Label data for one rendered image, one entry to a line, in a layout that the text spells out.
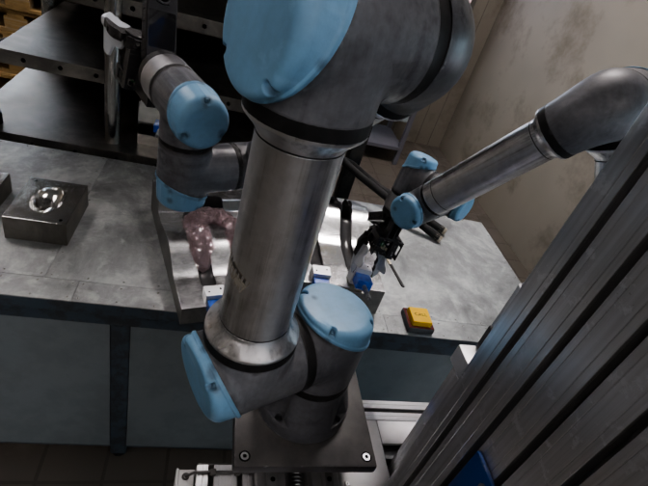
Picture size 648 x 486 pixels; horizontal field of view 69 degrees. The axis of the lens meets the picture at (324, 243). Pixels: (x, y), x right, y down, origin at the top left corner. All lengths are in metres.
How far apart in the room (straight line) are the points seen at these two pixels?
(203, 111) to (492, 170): 0.52
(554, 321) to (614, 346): 0.07
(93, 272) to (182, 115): 0.79
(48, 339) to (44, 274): 0.21
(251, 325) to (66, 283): 0.86
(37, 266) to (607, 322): 1.24
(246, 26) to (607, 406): 0.40
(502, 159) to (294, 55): 0.61
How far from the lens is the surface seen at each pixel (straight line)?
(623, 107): 0.85
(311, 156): 0.40
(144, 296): 1.28
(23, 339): 1.51
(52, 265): 1.38
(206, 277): 1.27
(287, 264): 0.47
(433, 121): 5.01
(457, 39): 0.43
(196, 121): 0.63
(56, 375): 1.60
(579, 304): 0.47
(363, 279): 1.26
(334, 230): 1.48
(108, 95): 1.89
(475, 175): 0.91
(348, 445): 0.81
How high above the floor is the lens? 1.70
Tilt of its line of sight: 35 degrees down
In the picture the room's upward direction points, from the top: 18 degrees clockwise
